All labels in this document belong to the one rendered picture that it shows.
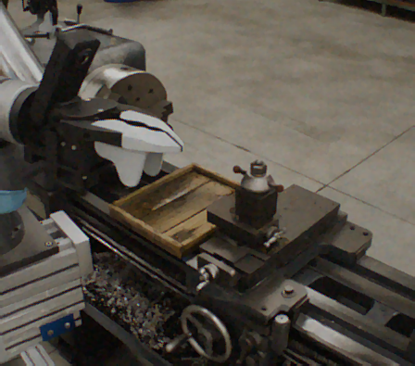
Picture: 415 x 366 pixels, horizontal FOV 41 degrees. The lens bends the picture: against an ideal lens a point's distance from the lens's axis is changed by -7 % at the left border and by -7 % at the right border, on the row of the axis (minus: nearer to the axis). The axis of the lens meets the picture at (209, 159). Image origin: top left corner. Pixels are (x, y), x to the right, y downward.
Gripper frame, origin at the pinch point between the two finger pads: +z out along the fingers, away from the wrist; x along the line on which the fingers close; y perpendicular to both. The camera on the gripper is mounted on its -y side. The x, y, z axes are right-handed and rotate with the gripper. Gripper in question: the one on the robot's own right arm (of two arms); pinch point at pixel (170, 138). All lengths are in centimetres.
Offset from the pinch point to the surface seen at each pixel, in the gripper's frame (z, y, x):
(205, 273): -27, 55, -57
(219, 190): -49, 56, -101
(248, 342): -14, 70, -57
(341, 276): -2, 62, -86
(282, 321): -7, 62, -59
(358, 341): 10, 66, -66
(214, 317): -24, 68, -59
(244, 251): -23, 52, -67
